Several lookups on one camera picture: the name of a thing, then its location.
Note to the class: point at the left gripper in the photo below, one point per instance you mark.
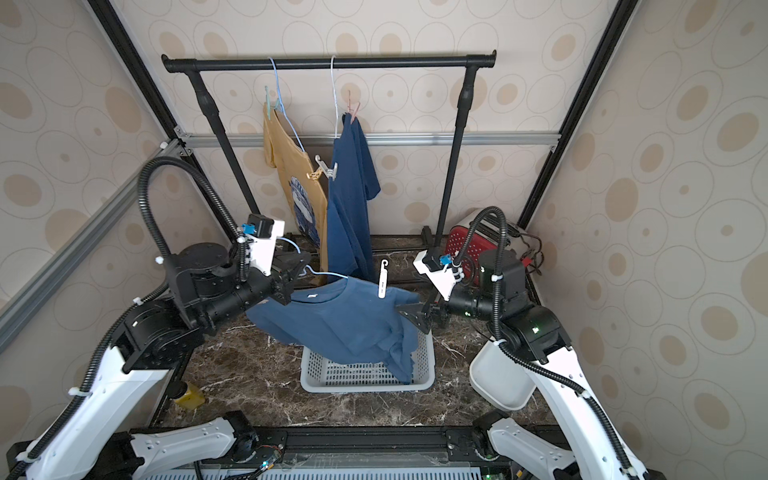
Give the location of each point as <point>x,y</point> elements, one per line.
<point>288,267</point>

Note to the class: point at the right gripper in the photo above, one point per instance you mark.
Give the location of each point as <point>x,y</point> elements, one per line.
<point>436,309</point>

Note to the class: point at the white plastic clothespin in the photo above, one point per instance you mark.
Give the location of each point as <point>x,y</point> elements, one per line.
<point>383,279</point>

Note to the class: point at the light blue t-shirt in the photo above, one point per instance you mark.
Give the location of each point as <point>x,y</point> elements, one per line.
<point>346,322</point>

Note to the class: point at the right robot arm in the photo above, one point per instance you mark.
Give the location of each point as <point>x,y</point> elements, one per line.
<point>529,351</point>

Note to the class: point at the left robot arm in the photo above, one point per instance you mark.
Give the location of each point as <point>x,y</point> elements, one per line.
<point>206,286</point>

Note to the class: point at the yellow plastic clothespin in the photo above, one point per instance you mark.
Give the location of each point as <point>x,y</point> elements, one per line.
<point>315,175</point>

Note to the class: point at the navy blue t-shirt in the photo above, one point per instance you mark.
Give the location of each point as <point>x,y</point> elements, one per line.
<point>349,244</point>

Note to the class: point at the white plastic bin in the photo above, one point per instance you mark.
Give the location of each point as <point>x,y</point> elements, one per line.
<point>499,380</point>

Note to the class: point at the grey plastic clothespin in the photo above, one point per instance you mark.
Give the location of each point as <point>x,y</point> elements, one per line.
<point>330,172</point>

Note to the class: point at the red polka dot toaster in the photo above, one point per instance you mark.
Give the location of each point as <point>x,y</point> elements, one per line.
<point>485,239</point>

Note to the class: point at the mustard yellow t-shirt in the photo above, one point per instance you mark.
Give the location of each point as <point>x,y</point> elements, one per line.
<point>306,198</point>

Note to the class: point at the white plastic basket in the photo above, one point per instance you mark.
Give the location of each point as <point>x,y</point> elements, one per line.
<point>322,376</point>

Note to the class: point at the teal plastic clothespin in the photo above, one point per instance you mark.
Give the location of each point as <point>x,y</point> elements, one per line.
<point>268,103</point>

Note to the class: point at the yellow object on table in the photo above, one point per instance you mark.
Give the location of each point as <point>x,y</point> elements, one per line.
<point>186,395</point>

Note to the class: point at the pink plastic clothespin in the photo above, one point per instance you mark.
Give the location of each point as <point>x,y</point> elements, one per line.
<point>353,105</point>

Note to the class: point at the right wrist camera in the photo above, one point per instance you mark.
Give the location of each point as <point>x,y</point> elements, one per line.
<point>440,270</point>

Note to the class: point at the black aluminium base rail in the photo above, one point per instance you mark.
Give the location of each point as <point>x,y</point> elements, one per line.
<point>242,451</point>

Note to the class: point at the white wire hanger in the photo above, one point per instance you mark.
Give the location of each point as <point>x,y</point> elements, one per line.
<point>334,96</point>

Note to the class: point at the pale blue wire hanger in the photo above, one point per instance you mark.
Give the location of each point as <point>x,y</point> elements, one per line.
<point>281,106</point>

